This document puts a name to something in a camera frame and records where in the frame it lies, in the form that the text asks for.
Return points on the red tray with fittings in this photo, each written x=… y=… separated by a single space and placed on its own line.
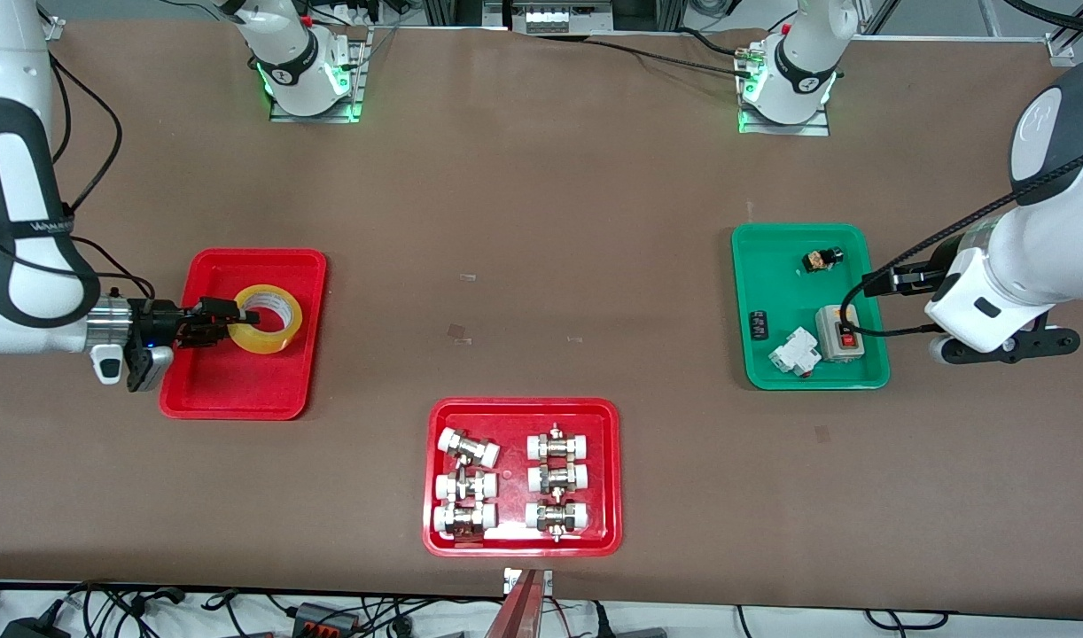
x=515 y=540

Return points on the yellow clear tape roll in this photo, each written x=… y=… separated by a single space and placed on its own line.
x=289 y=330

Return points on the white circuit breaker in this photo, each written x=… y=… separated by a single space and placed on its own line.
x=794 y=353

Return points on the white power strip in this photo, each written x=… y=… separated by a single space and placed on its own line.
x=566 y=18

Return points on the black orange connector box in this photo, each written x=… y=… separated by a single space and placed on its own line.
x=324 y=618

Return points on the small black brass component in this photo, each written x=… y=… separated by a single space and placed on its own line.
x=821 y=260

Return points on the black power adapter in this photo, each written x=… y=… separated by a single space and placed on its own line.
x=36 y=627

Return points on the grey push button switch box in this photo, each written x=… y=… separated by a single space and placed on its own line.
x=834 y=346

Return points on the white brass pipe fitting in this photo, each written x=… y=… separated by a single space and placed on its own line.
x=557 y=478
x=466 y=446
x=556 y=517
x=462 y=518
x=464 y=486
x=557 y=445

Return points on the green plastic tray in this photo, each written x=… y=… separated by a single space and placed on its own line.
x=852 y=377

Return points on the small black rocker switch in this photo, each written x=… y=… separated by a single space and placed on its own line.
x=759 y=324

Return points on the empty red plastic tray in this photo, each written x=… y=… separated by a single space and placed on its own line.
x=240 y=381

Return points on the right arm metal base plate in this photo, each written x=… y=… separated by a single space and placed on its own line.
x=315 y=117

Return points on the red metal bar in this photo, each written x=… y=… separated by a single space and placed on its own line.
x=519 y=611

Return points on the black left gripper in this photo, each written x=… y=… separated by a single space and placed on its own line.
x=915 y=278

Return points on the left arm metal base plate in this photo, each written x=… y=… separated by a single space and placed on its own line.
x=785 y=129

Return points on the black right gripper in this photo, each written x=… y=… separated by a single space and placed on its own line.
x=154 y=321

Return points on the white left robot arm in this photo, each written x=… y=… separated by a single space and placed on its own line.
x=1038 y=248

